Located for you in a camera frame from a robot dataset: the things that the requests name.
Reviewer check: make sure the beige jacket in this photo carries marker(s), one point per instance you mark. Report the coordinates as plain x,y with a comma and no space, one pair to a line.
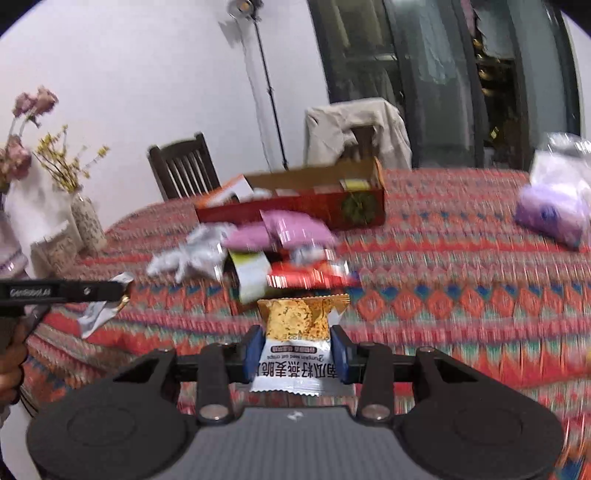
328,134

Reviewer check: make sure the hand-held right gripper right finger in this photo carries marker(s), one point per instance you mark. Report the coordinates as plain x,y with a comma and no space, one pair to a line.
341,357

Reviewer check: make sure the clear plastic bag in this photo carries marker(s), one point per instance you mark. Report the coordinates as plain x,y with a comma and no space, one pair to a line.
561,157

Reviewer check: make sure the studio light on stand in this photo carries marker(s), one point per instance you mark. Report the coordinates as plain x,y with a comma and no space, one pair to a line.
270,92

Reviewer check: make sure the yellow and white crisp packet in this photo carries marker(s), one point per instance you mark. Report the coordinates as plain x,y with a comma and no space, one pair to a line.
295,323

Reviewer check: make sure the small floral print vase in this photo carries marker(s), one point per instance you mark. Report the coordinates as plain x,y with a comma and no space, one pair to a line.
88,224

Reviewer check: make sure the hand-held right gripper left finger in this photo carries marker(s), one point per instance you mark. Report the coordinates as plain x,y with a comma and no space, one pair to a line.
254,355

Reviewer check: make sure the yellow flower twigs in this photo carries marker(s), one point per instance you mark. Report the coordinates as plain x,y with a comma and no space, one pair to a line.
67,161

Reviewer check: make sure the pink dried flowers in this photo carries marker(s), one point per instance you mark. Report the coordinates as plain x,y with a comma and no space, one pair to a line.
34,104

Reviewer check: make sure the person's left hand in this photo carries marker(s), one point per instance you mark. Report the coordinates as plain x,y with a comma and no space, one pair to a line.
10,374

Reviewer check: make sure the white patterned container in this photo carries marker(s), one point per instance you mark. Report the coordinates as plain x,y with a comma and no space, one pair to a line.
41,212

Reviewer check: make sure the red cardboard box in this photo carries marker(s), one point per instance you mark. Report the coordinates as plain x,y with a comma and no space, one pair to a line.
300,210

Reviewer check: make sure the purple tissue pack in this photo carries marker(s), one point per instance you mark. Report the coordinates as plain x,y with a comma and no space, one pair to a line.
551,212

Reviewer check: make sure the pink ceramic vase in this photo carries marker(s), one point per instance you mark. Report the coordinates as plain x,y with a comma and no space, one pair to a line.
11,258

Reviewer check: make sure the brown chair under jacket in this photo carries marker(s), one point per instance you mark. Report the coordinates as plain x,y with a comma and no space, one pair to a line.
364,143

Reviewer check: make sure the pile of snack packets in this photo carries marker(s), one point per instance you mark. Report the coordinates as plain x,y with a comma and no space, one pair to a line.
203,251

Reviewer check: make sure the hanging clothes behind glass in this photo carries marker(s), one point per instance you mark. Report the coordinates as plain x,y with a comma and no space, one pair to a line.
443,41

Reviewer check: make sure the red cartoon print snack packet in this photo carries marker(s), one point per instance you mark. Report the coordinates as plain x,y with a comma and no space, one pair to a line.
309,277

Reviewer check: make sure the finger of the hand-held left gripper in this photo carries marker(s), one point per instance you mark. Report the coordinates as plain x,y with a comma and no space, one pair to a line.
92,291

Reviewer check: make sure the dark wooden chair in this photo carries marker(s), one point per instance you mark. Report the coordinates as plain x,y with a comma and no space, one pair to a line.
184,168

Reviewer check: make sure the black framed sliding glass door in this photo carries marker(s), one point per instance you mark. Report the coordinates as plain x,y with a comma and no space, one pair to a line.
415,106

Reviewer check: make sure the silver and gold snack wrapper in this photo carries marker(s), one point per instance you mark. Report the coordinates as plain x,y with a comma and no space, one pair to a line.
99,316

